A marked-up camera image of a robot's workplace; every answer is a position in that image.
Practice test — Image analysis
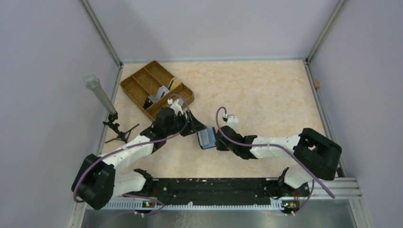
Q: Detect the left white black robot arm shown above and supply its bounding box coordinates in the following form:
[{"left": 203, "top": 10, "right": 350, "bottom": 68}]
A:
[{"left": 71, "top": 107, "right": 207, "bottom": 209}]

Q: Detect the grey microphone on tripod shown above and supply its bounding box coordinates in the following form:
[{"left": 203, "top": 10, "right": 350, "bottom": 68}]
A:
[{"left": 83, "top": 74, "right": 138, "bottom": 143}]

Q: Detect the small brown block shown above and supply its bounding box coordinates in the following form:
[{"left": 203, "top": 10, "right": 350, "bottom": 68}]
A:
[{"left": 312, "top": 79, "right": 320, "bottom": 89}]

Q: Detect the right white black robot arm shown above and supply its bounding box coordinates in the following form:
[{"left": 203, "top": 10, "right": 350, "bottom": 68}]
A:
[{"left": 216, "top": 125, "right": 342, "bottom": 198}]

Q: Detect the navy blue card holder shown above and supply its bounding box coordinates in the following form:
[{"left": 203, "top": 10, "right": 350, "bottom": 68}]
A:
[{"left": 197, "top": 127, "right": 217, "bottom": 150}]

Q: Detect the woven brown divided tray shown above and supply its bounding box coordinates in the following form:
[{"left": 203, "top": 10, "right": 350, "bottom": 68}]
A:
[{"left": 120, "top": 61, "right": 194, "bottom": 121}]

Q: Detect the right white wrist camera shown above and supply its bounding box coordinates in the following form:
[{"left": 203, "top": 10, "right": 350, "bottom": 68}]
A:
[{"left": 223, "top": 114, "right": 239, "bottom": 130}]

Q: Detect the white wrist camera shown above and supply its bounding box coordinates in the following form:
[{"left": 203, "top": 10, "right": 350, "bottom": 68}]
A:
[
  {"left": 167, "top": 98, "right": 184, "bottom": 114},
  {"left": 223, "top": 114, "right": 239, "bottom": 130}
]

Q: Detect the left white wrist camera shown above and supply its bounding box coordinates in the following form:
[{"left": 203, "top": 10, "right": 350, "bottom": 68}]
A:
[{"left": 167, "top": 98, "right": 184, "bottom": 114}]

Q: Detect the silver card in tray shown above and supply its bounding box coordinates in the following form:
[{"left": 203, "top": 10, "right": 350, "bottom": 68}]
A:
[{"left": 147, "top": 86, "right": 170, "bottom": 103}]

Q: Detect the gold card in tray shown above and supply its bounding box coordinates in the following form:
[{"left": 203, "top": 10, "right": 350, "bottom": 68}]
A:
[{"left": 168, "top": 77, "right": 182, "bottom": 91}]

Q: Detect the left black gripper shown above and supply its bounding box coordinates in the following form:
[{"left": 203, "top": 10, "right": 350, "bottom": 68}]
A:
[{"left": 165, "top": 109, "right": 207, "bottom": 137}]

